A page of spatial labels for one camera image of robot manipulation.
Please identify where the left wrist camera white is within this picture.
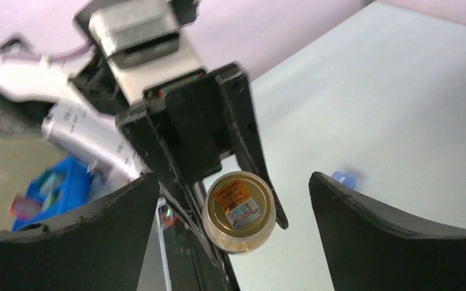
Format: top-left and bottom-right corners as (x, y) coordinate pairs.
(74, 1), (204, 104)

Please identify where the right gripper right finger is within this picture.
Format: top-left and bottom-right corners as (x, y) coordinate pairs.
(309, 172), (466, 290)

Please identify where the clear amber pill bottle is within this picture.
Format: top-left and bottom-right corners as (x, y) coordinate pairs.
(202, 171), (277, 254)

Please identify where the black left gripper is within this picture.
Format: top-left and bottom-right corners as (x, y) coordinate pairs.
(116, 62), (289, 290)

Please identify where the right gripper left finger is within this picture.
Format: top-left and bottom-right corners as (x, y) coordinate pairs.
(0, 174), (159, 290)

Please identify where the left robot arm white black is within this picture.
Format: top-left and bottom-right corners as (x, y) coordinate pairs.
(0, 36), (289, 290)

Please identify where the blue pill organizer box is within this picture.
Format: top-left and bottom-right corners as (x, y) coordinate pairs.
(331, 171), (357, 189)

